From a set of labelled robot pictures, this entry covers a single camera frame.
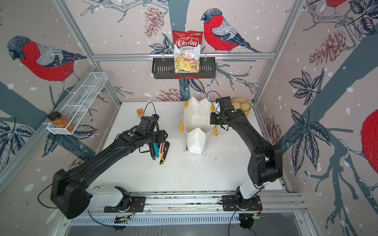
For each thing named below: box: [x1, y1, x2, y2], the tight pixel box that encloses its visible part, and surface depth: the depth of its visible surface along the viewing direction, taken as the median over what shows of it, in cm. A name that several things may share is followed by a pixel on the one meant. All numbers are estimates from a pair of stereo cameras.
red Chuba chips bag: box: [172, 29, 204, 74], surface depth 87 cm
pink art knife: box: [158, 142, 165, 157], surface depth 95 cm
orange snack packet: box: [136, 108, 144, 118], surface depth 116 cm
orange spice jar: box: [47, 111, 75, 132], surface depth 63 cm
